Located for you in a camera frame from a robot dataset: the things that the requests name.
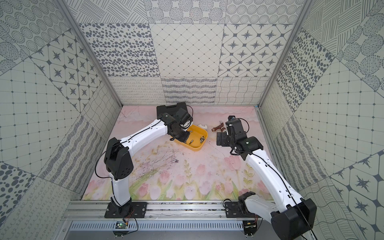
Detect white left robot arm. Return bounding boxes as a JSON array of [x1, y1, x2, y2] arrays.
[[104, 102, 193, 208]]

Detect brown water tap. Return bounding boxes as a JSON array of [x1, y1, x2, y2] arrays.
[[212, 121, 226, 132]]

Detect small green circuit board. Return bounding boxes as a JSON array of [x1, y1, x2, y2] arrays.
[[116, 222, 127, 229]]

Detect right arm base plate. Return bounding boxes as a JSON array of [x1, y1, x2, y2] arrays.
[[222, 199, 260, 219]]

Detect yellow plastic storage box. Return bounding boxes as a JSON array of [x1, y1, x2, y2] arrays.
[[176, 125, 208, 152]]

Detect aluminium mounting rail frame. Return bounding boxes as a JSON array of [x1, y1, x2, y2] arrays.
[[60, 200, 266, 237]]

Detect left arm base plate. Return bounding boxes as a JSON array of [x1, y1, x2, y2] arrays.
[[104, 196, 148, 219]]

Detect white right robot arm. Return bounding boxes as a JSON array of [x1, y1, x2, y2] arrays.
[[217, 116, 317, 240]]

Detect white pipe tee fitting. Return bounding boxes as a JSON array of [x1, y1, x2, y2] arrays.
[[198, 124, 208, 130]]

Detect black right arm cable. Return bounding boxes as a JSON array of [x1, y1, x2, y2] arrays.
[[253, 151, 317, 240]]

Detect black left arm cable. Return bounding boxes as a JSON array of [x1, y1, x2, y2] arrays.
[[94, 119, 163, 208]]

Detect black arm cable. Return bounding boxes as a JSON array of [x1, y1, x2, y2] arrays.
[[253, 151, 317, 240], [94, 119, 163, 208]]

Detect black plastic tool case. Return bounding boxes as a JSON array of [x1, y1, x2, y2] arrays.
[[156, 102, 188, 119]]

